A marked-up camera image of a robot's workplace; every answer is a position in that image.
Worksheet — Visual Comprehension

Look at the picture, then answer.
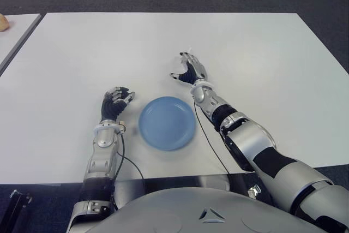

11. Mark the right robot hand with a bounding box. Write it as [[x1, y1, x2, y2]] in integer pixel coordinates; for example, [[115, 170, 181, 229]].
[[169, 52, 208, 85]]

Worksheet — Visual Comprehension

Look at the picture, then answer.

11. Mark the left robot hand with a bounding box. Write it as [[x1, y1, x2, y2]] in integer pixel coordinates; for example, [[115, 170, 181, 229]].
[[101, 86, 136, 121]]

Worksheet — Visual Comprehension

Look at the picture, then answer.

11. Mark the blue round plate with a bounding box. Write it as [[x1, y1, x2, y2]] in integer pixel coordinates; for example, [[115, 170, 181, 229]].
[[138, 95, 197, 151]]

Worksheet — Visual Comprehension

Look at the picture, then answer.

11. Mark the grey left robot leg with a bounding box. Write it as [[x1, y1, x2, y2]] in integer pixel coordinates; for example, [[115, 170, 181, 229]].
[[113, 180, 147, 208]]

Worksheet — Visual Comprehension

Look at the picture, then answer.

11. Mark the grey robot leg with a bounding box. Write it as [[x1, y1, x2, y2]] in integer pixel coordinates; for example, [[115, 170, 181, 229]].
[[197, 175, 230, 192], [113, 180, 147, 208]]

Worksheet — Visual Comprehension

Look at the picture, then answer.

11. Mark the grey right robot leg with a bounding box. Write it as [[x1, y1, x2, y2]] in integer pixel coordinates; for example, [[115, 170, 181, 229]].
[[197, 175, 230, 192]]

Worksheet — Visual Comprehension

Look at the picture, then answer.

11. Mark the white side table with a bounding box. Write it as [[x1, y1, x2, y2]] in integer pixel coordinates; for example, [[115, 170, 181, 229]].
[[0, 13, 43, 73]]

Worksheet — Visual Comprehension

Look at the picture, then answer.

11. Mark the grey robot torso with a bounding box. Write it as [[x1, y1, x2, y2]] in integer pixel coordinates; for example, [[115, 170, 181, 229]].
[[84, 186, 328, 233]]

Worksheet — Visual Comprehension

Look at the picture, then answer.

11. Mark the beige round object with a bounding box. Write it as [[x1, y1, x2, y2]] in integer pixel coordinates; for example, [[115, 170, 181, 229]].
[[0, 13, 10, 32]]

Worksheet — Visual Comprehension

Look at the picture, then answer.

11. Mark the black stand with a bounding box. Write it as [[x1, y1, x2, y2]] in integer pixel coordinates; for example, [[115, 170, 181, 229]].
[[0, 189, 33, 233]]

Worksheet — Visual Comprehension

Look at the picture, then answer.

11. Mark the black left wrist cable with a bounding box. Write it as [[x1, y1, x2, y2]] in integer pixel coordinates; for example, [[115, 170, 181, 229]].
[[111, 132, 145, 208]]

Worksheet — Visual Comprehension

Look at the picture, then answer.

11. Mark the metal clip bracket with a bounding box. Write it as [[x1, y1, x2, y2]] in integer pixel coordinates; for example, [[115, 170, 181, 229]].
[[247, 184, 262, 198]]

